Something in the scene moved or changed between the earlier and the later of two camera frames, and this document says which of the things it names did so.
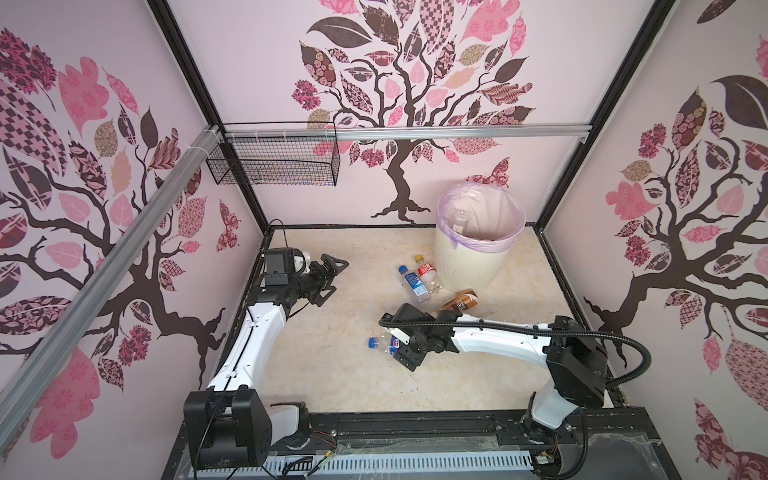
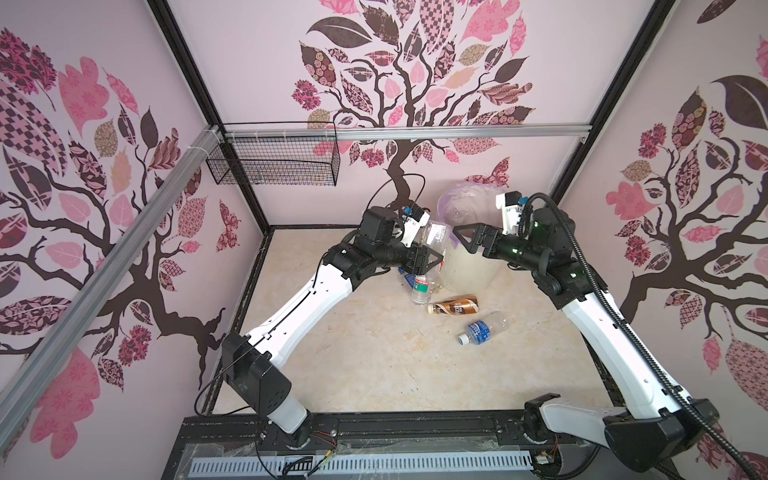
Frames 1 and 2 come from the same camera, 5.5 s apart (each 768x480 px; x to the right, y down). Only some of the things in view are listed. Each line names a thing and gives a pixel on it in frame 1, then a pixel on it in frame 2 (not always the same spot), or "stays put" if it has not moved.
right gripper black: (406, 358) to (492, 235)
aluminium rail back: (250, 133) stays put
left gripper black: (316, 297) to (416, 259)
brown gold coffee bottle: (464, 300) stays put
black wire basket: (278, 161) stays put
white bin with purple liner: (477, 226) stays put
